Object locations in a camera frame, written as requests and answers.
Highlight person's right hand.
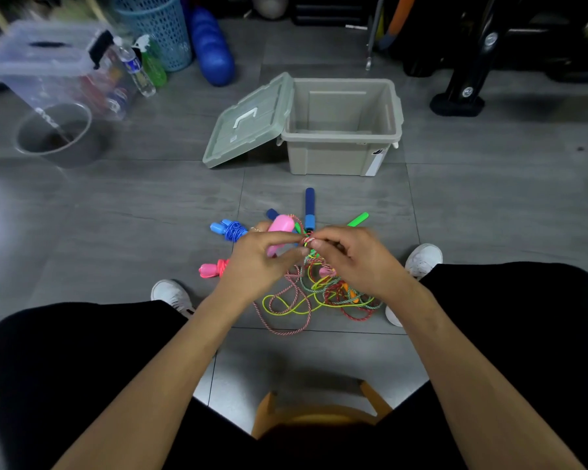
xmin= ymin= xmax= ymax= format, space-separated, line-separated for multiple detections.
xmin=303 ymin=225 xmax=420 ymax=305

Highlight white right shoe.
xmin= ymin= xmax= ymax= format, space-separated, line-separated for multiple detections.
xmin=385 ymin=243 xmax=444 ymax=328

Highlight blue-handled jump rope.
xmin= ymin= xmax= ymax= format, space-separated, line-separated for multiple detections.
xmin=210 ymin=219 xmax=249 ymax=243

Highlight grey-green box lid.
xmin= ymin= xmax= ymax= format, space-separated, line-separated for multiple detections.
xmin=202 ymin=72 xmax=295 ymax=169

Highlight grey plastic storage box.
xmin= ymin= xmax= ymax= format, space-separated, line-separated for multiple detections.
xmin=280 ymin=78 xmax=404 ymax=177

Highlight person's right forearm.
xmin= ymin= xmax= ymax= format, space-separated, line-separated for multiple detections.
xmin=397 ymin=281 xmax=588 ymax=470

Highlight clear plastic lidded bin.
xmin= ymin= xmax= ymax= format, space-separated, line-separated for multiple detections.
xmin=0 ymin=20 xmax=138 ymax=122

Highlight hot pink skipping rope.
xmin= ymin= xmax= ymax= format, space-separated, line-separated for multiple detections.
xmin=198 ymin=258 xmax=231 ymax=279

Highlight light blue mesh basket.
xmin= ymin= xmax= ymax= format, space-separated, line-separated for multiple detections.
xmin=110 ymin=0 xmax=193 ymax=72

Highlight green spray bottle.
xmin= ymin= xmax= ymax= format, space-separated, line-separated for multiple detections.
xmin=133 ymin=33 xmax=168 ymax=89

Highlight person's leg black trousers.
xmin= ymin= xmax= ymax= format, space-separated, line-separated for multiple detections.
xmin=0 ymin=300 xmax=261 ymax=470
xmin=372 ymin=261 xmax=588 ymax=470

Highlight grey metal bowl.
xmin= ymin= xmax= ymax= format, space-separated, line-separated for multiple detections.
xmin=13 ymin=102 xmax=106 ymax=168

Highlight orange and green foam stick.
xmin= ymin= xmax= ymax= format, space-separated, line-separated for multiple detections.
xmin=377 ymin=0 xmax=417 ymax=50

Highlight person's left forearm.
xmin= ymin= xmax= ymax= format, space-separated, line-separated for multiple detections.
xmin=51 ymin=288 xmax=248 ymax=470

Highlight black dumbbell rack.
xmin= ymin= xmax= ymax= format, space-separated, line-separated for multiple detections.
xmin=397 ymin=0 xmax=588 ymax=117

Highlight wooden stool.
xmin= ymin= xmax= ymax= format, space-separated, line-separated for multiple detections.
xmin=251 ymin=380 xmax=394 ymax=439

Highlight pink-handled red-white braided rope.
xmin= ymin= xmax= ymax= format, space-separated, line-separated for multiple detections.
xmin=253 ymin=214 xmax=359 ymax=336

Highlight beige exercise ball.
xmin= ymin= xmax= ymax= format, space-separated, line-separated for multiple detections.
xmin=251 ymin=0 xmax=289 ymax=20

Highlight white left shoe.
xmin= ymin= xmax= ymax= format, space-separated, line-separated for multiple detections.
xmin=150 ymin=279 xmax=197 ymax=320

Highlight pile of colourful jump ropes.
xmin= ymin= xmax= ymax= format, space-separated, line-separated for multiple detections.
xmin=262 ymin=187 xmax=384 ymax=322

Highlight person's left hand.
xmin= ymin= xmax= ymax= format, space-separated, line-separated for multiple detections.
xmin=215 ymin=222 xmax=310 ymax=305

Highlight clear water bottle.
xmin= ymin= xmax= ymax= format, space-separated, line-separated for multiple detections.
xmin=112 ymin=36 xmax=157 ymax=99

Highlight person's right leg black trousers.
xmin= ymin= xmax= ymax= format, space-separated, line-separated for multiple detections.
xmin=372 ymin=261 xmax=588 ymax=470

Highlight person's left leg black trousers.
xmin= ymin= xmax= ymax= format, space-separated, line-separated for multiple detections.
xmin=0 ymin=300 xmax=261 ymax=470

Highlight white shoe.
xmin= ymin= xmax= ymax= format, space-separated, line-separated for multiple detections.
xmin=385 ymin=243 xmax=444 ymax=328
xmin=150 ymin=279 xmax=197 ymax=320

